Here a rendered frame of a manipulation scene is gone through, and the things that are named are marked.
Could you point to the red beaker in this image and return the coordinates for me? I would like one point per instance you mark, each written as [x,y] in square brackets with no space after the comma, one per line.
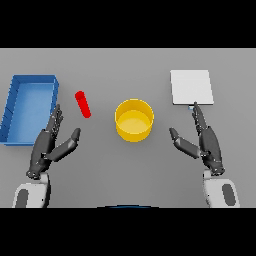
[83,104]

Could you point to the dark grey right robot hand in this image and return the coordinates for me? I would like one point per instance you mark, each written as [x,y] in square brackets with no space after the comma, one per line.
[210,143]

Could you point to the blue tray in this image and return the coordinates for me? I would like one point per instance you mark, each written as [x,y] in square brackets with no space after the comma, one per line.
[28,108]

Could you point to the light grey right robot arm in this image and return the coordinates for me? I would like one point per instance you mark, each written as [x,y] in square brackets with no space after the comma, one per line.
[220,193]

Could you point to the yellow bowl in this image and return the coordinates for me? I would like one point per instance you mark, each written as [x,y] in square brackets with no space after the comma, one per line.
[134,121]

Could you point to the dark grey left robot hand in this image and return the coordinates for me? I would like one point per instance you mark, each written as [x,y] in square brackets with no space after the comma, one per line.
[45,146]

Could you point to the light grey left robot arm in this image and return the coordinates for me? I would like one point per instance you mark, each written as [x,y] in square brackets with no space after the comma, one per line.
[31,195]

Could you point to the pale square measuring scale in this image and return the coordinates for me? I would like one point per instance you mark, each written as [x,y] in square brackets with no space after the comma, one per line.
[191,87]

